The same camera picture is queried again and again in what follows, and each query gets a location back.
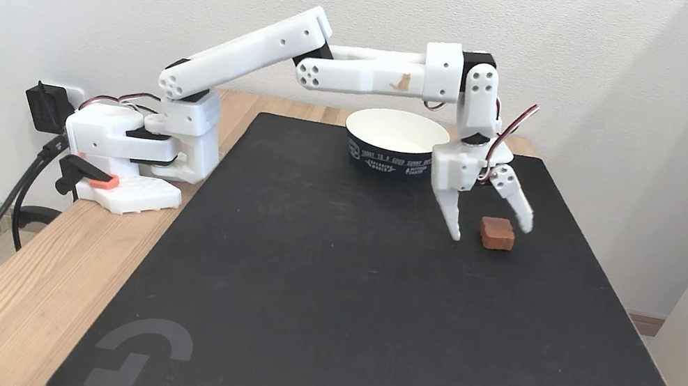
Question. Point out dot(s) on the black clamp orange pad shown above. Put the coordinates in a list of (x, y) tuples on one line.
[(80, 171)]

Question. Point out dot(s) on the brown toy brick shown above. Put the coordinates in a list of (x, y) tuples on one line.
[(497, 233)]

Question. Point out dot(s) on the black power adapter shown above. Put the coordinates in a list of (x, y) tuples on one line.
[(48, 107)]

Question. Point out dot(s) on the white paper bowl navy print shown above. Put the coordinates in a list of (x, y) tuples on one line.
[(396, 135)]

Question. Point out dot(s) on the black desk mat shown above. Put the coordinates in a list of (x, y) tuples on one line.
[(400, 316)]

